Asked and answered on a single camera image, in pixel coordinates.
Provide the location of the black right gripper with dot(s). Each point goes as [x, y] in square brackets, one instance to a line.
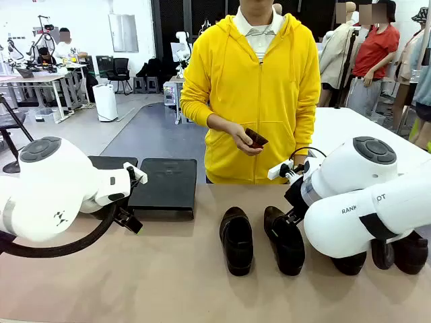
[294, 195]

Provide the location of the dark phone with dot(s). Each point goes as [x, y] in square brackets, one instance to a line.
[257, 138]

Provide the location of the person's left forearm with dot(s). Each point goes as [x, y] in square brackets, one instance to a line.
[308, 128]

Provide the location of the person's right forearm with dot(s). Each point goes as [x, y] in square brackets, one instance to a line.
[219, 122]

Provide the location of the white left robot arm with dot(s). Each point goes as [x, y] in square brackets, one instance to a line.
[50, 181]

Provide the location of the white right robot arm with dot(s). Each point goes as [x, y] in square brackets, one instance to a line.
[353, 218]

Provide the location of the black round-base stand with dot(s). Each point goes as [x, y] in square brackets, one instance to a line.
[11, 166]

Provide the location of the person's right hand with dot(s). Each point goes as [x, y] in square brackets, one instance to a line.
[242, 139]

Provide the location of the white table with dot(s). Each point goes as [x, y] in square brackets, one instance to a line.
[343, 128]

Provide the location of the person in yellow hoodie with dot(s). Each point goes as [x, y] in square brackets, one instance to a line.
[262, 101]

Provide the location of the white air purifier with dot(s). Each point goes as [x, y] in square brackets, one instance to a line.
[105, 102]

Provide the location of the computer tower with lights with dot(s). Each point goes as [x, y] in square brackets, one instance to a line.
[170, 94]

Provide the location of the clear storage bin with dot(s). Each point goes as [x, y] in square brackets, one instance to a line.
[42, 116]

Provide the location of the grey plastic stool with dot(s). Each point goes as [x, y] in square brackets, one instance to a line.
[139, 84]
[152, 84]

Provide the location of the black office chair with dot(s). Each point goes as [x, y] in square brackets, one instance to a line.
[120, 69]

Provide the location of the black bag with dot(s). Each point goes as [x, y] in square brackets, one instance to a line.
[151, 67]

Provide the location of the mannequin in beige coat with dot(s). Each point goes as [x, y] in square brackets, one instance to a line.
[336, 57]

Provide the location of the white work desk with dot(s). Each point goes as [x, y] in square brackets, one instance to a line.
[33, 79]

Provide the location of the seated person in white shirt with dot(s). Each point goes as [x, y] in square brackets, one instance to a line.
[65, 50]

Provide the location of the seated person in black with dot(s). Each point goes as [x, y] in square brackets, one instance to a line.
[45, 57]

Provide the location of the mannequin in red shirt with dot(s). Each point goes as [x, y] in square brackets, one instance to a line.
[375, 50]

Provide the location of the small white background robot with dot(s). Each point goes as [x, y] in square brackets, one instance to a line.
[183, 38]

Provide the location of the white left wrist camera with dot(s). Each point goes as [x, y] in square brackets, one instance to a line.
[138, 175]

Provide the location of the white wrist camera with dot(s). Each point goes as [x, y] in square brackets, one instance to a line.
[279, 170]
[138, 175]

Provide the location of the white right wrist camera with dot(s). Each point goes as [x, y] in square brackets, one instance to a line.
[279, 170]

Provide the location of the grey wall panel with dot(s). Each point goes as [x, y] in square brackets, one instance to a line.
[123, 33]

